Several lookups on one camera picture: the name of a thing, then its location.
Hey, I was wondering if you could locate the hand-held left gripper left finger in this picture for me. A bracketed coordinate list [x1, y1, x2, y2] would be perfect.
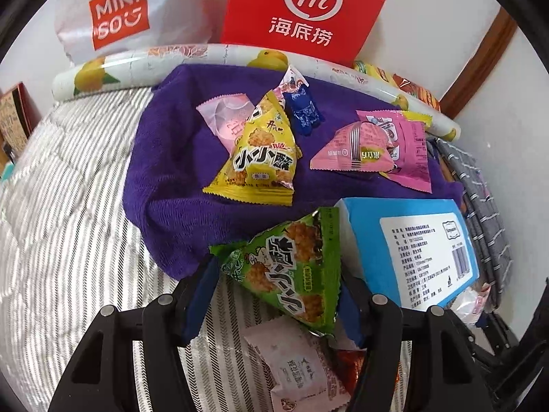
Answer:
[47, 254, 222, 412]

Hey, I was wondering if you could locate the green snack packet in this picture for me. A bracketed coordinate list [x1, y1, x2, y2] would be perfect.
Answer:
[209, 207, 342, 338]

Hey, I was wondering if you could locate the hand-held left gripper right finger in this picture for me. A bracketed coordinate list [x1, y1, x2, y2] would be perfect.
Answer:
[338, 272, 503, 412]

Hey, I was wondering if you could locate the striped bed cover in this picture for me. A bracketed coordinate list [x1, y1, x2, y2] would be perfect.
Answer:
[0, 86, 413, 412]

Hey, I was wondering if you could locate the wooden door frame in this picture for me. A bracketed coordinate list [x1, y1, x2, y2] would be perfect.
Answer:
[440, 9, 519, 117]

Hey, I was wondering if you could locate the white plastic bag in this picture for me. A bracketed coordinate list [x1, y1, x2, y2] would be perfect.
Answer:
[54, 0, 224, 66]

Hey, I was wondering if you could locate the blue small snack packet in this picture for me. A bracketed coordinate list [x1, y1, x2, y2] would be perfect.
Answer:
[287, 85, 324, 136]

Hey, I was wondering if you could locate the grey striped cloth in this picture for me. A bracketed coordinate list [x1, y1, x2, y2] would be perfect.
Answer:
[427, 137, 514, 315]

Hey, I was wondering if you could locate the red orange snack packet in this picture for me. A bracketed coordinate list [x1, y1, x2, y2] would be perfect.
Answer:
[337, 349, 405, 396]

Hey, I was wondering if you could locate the brown box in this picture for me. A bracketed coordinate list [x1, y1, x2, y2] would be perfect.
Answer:
[0, 83, 37, 168]

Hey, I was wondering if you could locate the pink triangular snack packet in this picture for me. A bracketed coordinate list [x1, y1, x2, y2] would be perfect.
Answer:
[309, 121, 398, 178]

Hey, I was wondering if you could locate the red white snack packet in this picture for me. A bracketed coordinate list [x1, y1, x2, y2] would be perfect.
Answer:
[274, 64, 311, 104]

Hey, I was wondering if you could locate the red chips bag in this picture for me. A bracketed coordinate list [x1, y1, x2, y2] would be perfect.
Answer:
[388, 73, 443, 113]

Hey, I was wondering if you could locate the rolled fruit print mat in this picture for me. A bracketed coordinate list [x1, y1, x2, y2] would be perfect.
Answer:
[51, 43, 461, 142]

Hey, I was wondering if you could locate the red paper bag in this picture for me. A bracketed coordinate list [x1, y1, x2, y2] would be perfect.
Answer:
[220, 0, 399, 62]

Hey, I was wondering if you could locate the blue tissue pack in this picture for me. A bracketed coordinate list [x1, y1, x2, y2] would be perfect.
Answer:
[338, 197, 482, 313]

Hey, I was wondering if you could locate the pale pink snack packet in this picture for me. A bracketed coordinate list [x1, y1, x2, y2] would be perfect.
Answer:
[242, 320, 344, 412]
[196, 93, 258, 156]

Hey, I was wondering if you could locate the purple towel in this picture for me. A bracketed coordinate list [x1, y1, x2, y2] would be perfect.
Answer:
[122, 64, 466, 281]

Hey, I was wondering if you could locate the clear plastic wrapper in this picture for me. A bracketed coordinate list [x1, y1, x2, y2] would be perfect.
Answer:
[450, 282, 492, 328]

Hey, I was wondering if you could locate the pink yellow snack packet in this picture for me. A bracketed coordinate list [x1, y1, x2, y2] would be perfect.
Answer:
[356, 109, 434, 193]

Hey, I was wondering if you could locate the yellow chips bag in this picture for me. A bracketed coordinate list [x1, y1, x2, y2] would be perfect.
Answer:
[352, 60, 399, 89]

